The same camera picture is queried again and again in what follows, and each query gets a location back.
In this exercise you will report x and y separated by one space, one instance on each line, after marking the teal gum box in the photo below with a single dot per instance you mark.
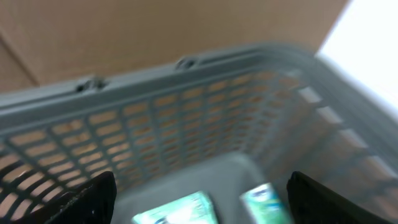
264 206

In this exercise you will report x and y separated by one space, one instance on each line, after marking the mint green wipes pack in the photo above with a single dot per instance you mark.
196 208

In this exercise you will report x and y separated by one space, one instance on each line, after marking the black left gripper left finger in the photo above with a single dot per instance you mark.
89 203

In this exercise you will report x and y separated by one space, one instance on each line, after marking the grey plastic mesh basket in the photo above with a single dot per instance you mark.
220 122

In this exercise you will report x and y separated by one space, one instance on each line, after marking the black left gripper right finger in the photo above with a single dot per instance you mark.
311 202

